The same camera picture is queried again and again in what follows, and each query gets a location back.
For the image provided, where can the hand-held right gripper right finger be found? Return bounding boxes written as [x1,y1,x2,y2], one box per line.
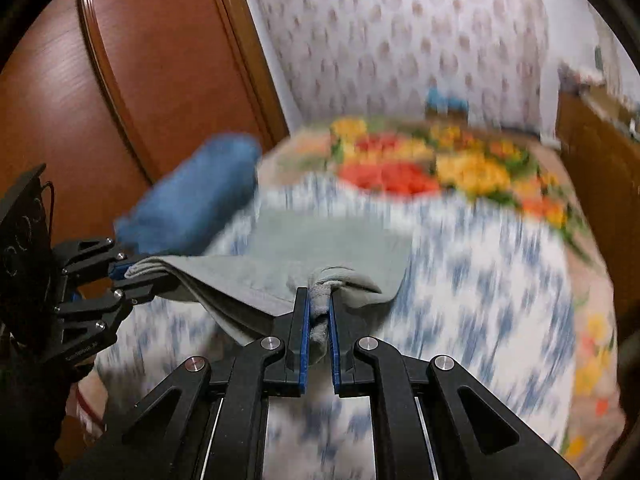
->
[327,292,521,480]

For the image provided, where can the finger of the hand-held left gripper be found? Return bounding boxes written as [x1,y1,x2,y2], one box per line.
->
[52,237,132,281]
[59,279,177,334]

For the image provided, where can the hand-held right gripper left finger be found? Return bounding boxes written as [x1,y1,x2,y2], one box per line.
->
[122,287,308,480]

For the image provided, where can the grey pants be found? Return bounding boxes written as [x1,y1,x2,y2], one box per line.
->
[124,207,416,366]

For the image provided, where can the folded blue jeans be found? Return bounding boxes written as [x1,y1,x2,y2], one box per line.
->
[114,132,263,261]

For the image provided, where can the blue floral bed sheet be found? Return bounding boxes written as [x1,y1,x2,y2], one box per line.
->
[95,170,581,480]

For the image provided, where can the colourful flower blanket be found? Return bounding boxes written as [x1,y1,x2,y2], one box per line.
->
[260,115,626,466]

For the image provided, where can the brown louvered wardrobe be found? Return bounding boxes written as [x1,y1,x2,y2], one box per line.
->
[0,0,291,301]

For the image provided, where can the blue item on small stool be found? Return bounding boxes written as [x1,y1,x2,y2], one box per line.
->
[424,87,471,123]

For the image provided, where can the wooden sideboard cabinet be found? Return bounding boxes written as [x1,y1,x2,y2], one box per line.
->
[555,85,640,271]

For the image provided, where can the circle-patterned curtain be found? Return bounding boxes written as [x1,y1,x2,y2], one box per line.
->
[240,0,556,131]

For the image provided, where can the cream lace curtain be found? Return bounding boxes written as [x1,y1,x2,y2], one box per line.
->
[595,20,632,106]

